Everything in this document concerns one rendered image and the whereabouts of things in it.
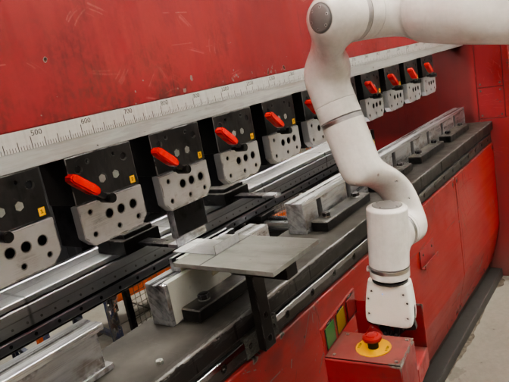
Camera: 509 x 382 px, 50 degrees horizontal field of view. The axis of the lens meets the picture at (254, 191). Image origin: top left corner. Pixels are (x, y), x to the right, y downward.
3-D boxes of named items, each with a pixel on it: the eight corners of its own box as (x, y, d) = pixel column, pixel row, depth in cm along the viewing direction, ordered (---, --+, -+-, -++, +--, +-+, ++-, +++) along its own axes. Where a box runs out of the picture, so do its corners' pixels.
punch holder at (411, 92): (409, 103, 220) (404, 62, 216) (388, 105, 225) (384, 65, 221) (421, 98, 231) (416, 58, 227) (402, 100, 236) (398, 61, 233)
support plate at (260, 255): (273, 277, 101) (273, 272, 101) (173, 267, 117) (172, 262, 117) (320, 242, 115) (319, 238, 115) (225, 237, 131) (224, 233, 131)
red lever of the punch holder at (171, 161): (160, 145, 105) (192, 167, 112) (145, 146, 108) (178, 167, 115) (157, 153, 105) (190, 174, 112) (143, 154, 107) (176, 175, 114)
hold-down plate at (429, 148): (421, 164, 219) (420, 156, 218) (408, 164, 222) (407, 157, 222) (444, 147, 242) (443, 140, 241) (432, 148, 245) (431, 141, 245)
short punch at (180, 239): (180, 247, 120) (171, 205, 118) (174, 246, 121) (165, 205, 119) (209, 231, 128) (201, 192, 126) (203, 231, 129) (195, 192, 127)
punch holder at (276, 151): (273, 165, 143) (262, 102, 139) (248, 166, 148) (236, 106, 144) (302, 151, 154) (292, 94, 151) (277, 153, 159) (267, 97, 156)
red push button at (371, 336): (380, 356, 109) (378, 339, 108) (361, 354, 111) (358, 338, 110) (385, 345, 112) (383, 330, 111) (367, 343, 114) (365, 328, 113)
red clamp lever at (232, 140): (224, 125, 121) (248, 145, 128) (210, 126, 123) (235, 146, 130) (222, 132, 120) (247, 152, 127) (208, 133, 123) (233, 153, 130)
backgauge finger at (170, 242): (170, 260, 124) (165, 239, 123) (98, 253, 139) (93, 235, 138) (204, 241, 133) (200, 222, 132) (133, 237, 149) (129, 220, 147)
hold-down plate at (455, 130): (451, 142, 250) (450, 136, 249) (439, 142, 253) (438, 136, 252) (469, 129, 273) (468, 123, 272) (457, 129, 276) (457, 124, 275)
